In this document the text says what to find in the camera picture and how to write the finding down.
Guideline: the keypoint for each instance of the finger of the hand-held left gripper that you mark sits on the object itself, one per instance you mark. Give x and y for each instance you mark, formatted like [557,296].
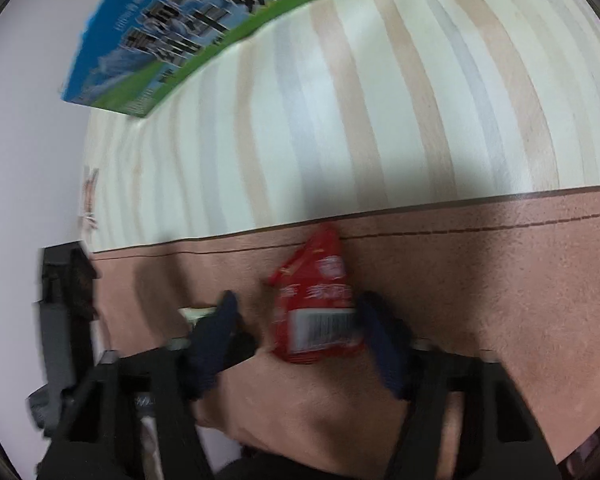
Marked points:
[385,350]
[215,340]

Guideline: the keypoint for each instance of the red snack packet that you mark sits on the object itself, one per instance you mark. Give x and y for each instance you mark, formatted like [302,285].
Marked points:
[320,280]

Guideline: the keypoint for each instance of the printed cardboard box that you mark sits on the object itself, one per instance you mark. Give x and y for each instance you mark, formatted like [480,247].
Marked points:
[180,35]

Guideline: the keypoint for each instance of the white snack packet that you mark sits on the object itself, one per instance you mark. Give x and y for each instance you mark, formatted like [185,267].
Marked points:
[197,314]

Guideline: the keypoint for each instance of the striped cat print blanket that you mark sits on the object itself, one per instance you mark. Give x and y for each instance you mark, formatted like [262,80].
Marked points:
[380,110]

